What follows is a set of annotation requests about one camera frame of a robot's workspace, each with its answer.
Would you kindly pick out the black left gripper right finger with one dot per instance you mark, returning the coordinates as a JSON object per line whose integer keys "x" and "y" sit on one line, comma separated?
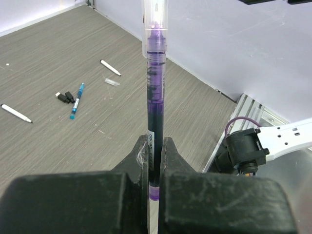
{"x": 171, "y": 162}

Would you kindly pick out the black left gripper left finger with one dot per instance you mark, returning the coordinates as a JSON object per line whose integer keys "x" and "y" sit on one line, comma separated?
{"x": 135, "y": 198}

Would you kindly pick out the clear pen cap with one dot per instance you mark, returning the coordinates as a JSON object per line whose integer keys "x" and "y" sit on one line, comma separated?
{"x": 154, "y": 23}
{"x": 112, "y": 82}

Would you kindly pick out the purple gel pen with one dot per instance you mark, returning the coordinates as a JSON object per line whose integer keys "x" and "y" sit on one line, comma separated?
{"x": 156, "y": 66}

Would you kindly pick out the cyan gel pen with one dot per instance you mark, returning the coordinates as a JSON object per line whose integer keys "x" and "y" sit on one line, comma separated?
{"x": 78, "y": 97}

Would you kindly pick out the white pen at right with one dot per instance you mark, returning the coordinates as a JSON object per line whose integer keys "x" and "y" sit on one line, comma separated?
{"x": 111, "y": 68}

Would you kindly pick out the black pen cap white end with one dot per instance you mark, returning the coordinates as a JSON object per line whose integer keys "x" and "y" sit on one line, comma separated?
{"x": 62, "y": 97}

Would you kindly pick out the white pen black tip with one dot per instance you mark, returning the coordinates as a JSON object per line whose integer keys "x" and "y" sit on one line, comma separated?
{"x": 16, "y": 113}

